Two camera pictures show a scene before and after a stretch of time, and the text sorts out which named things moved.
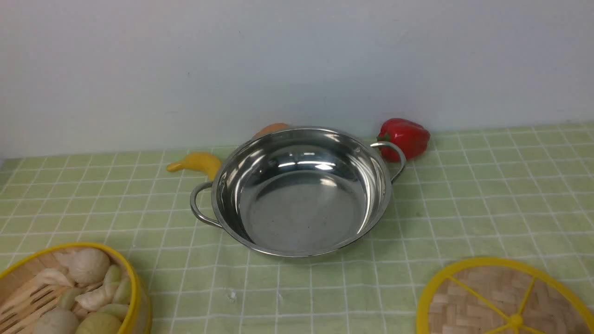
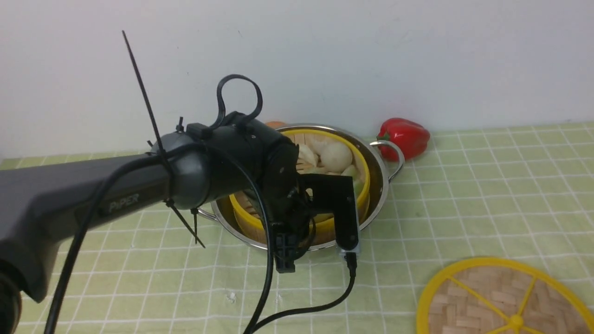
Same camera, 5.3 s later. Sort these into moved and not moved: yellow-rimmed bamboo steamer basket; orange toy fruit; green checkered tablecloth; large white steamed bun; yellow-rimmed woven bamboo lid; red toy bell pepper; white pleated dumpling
Moved: large white steamed bun; yellow-rimmed bamboo steamer basket; white pleated dumpling
Not moved: red toy bell pepper; orange toy fruit; green checkered tablecloth; yellow-rimmed woven bamboo lid
